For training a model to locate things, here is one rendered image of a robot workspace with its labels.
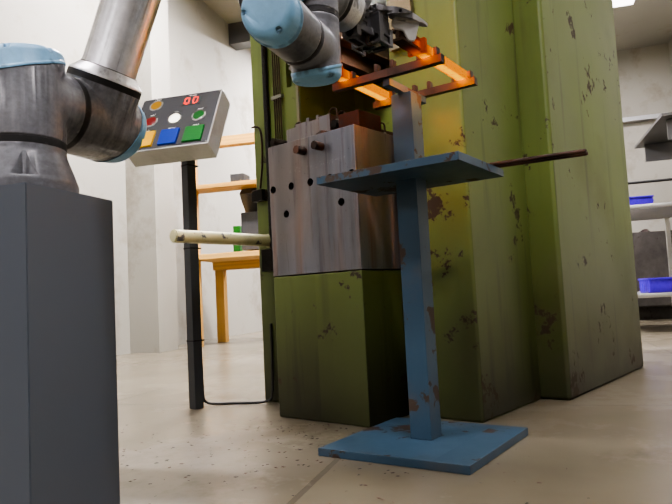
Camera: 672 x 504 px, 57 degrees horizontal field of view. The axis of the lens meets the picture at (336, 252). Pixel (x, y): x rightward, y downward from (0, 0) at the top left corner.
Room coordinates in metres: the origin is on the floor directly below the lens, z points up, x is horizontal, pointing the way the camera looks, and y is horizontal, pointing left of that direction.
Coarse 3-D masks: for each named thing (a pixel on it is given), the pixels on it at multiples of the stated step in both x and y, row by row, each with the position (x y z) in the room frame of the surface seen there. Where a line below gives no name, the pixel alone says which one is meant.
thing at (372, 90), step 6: (342, 66) 1.54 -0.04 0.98; (342, 72) 1.54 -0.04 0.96; (348, 72) 1.58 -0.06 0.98; (342, 78) 1.57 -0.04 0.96; (348, 78) 1.58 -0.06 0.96; (372, 84) 1.68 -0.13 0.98; (360, 90) 1.67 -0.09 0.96; (366, 90) 1.68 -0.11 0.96; (372, 90) 1.68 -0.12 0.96; (378, 90) 1.71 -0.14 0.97; (384, 90) 1.74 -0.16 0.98; (372, 96) 1.73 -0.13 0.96; (378, 96) 1.73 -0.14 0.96; (384, 96) 1.74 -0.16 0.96
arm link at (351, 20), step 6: (354, 0) 1.11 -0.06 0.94; (360, 0) 1.13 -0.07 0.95; (354, 6) 1.12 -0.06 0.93; (360, 6) 1.13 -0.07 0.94; (354, 12) 1.13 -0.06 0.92; (360, 12) 1.14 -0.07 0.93; (348, 18) 1.13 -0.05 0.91; (354, 18) 1.14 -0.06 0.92; (360, 18) 1.15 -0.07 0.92; (342, 24) 1.14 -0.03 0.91; (348, 24) 1.14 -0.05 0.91; (354, 24) 1.15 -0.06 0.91; (342, 30) 1.16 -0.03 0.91; (348, 30) 1.16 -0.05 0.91
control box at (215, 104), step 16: (176, 96) 2.34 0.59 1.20; (192, 96) 2.31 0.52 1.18; (208, 96) 2.29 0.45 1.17; (224, 96) 2.30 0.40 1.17; (144, 112) 2.34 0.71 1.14; (160, 112) 2.31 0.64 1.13; (176, 112) 2.29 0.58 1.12; (192, 112) 2.26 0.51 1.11; (208, 112) 2.24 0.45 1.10; (224, 112) 2.30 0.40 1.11; (160, 128) 2.26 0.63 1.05; (208, 128) 2.19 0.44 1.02; (176, 144) 2.19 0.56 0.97; (192, 144) 2.17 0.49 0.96; (208, 144) 2.16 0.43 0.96; (144, 160) 2.27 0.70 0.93; (160, 160) 2.26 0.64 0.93; (176, 160) 2.25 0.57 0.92
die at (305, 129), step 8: (320, 120) 2.01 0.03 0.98; (328, 120) 1.99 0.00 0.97; (296, 128) 2.09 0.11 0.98; (304, 128) 2.06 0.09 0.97; (312, 128) 2.04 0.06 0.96; (320, 128) 2.02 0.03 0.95; (328, 128) 1.99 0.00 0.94; (288, 136) 2.11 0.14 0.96; (296, 136) 2.09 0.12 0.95; (304, 136) 2.06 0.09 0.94
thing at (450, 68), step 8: (400, 32) 1.34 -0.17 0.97; (400, 40) 1.34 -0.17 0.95; (416, 40) 1.40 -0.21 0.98; (424, 40) 1.40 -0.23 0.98; (408, 48) 1.39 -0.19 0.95; (416, 48) 1.39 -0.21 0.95; (424, 48) 1.40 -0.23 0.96; (432, 48) 1.45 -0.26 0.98; (424, 56) 1.45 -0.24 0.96; (448, 64) 1.53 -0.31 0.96; (456, 64) 1.57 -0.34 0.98; (448, 72) 1.57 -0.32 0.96; (456, 72) 1.57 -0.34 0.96; (464, 72) 1.61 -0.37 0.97; (456, 80) 1.63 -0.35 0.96
